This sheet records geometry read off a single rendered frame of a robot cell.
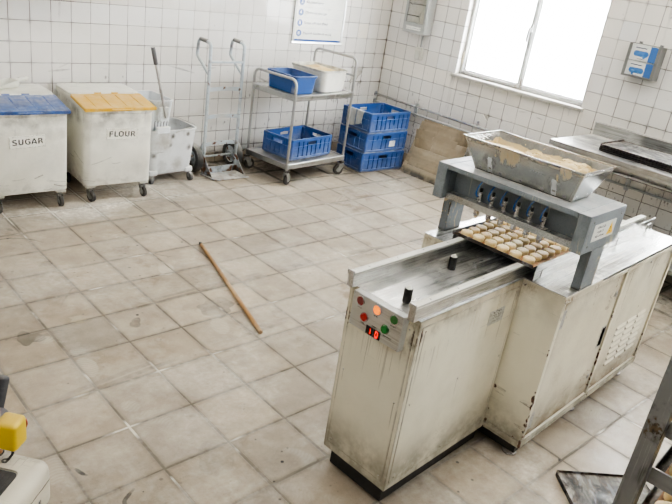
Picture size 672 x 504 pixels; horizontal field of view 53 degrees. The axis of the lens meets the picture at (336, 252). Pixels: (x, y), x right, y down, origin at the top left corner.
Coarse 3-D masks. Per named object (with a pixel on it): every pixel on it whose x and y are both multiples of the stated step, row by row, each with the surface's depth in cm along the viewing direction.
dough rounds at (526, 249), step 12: (480, 228) 300; (492, 228) 304; (504, 228) 304; (516, 228) 308; (480, 240) 288; (492, 240) 287; (504, 240) 292; (516, 240) 292; (528, 240) 294; (504, 252) 281; (516, 252) 278; (528, 252) 282; (540, 252) 282; (552, 252) 285; (564, 252) 292
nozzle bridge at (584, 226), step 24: (456, 168) 289; (456, 192) 300; (504, 192) 284; (528, 192) 269; (456, 216) 316; (504, 216) 281; (552, 216) 271; (576, 216) 255; (600, 216) 257; (552, 240) 268; (576, 240) 257; (600, 240) 267; (576, 288) 272
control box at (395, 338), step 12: (360, 288) 245; (372, 300) 239; (360, 312) 244; (372, 312) 240; (384, 312) 235; (396, 312) 232; (360, 324) 245; (372, 324) 241; (384, 324) 236; (396, 324) 232; (372, 336) 242; (384, 336) 238; (396, 336) 234; (396, 348) 235
